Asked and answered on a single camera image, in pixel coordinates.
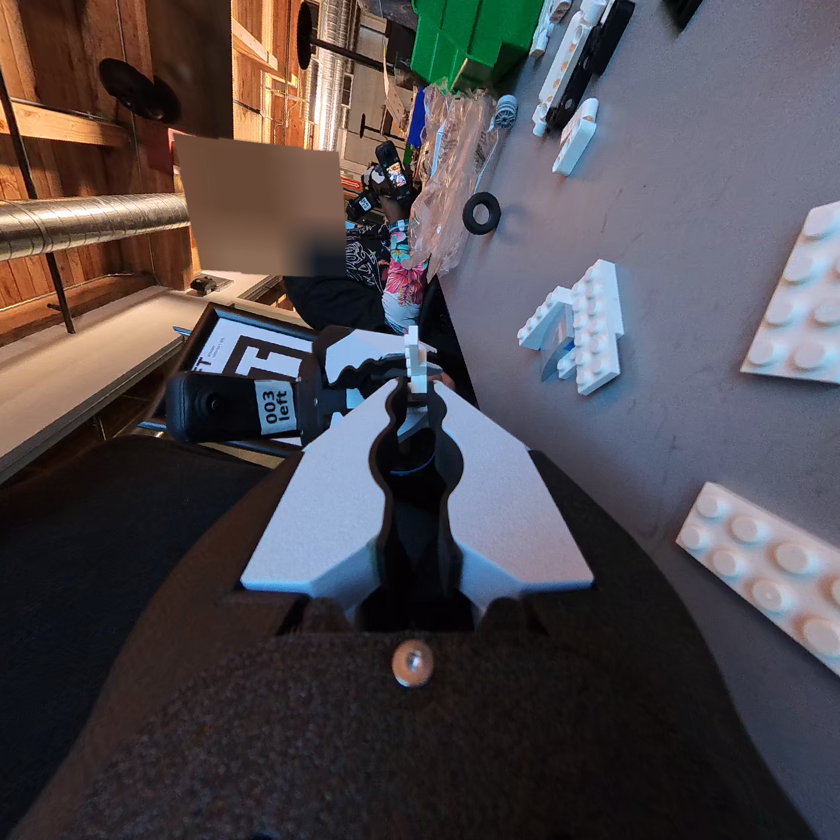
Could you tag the person's torso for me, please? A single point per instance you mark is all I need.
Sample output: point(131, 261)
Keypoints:
point(98, 590)

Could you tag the green storage bin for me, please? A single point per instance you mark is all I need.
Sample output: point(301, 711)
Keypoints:
point(472, 39)

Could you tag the black lego beam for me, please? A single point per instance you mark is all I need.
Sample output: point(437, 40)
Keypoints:
point(604, 39)

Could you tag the thin white lego plate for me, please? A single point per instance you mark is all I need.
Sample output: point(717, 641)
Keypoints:
point(415, 367)

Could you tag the grey lego wheel hub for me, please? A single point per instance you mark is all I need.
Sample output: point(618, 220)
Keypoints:
point(506, 111)

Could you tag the black lego plate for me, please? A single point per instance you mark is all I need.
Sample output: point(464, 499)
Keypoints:
point(682, 12)

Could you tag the silver air duct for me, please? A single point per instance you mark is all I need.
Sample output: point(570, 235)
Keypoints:
point(85, 226)

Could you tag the white medium lego beam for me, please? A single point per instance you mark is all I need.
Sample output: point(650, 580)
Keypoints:
point(568, 59)

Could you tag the white curved panel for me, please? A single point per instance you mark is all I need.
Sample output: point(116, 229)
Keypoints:
point(394, 92)

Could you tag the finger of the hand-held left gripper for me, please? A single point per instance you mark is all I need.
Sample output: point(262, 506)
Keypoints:
point(355, 400)
point(367, 344)

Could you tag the blue wristband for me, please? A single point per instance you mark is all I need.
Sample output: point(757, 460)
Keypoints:
point(410, 469)

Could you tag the black lego tyre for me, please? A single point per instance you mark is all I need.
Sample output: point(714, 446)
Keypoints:
point(467, 213)

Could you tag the grey side table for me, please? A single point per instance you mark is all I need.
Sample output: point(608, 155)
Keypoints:
point(98, 354)

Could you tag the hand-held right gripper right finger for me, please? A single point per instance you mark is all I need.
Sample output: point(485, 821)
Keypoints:
point(518, 518)

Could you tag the framed marker sign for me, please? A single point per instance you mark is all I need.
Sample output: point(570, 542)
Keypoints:
point(223, 348)

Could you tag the clear plastic bag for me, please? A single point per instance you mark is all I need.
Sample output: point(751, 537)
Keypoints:
point(453, 164)

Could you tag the long white lego plate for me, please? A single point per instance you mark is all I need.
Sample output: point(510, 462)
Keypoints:
point(800, 295)

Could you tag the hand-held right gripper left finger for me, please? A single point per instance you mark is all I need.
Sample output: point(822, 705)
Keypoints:
point(315, 518)

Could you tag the white blue lego assembly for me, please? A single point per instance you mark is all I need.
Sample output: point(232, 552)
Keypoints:
point(597, 328)

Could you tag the short white lego plate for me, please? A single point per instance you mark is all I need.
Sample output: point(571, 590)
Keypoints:
point(754, 571)

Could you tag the black pole stand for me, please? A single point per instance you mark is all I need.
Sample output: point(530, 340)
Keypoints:
point(341, 43)
point(138, 88)

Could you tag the cluster of white lego pieces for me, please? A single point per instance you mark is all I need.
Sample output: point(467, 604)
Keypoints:
point(544, 26)

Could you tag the white short lego beam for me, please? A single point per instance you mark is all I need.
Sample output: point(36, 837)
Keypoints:
point(576, 134)

